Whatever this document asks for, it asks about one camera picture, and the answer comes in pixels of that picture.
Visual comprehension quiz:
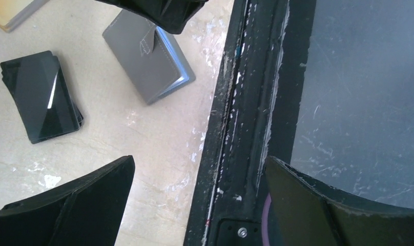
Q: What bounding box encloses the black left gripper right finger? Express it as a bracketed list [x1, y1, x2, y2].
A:
[265, 156, 414, 245]

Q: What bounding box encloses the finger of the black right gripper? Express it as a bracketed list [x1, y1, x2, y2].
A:
[99, 0, 207, 34]

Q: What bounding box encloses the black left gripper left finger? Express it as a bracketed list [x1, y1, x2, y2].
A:
[0, 155, 135, 245]

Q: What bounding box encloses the grey card holder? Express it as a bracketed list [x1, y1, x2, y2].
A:
[102, 10, 196, 105]

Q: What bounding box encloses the black credit card stack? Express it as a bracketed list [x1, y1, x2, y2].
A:
[0, 50, 84, 144]

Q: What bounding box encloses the orange credit card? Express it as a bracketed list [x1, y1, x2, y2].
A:
[0, 0, 48, 33]

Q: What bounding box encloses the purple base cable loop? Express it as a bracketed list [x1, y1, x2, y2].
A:
[261, 193, 273, 246]

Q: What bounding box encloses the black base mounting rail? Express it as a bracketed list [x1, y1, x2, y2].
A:
[183, 1, 316, 245]

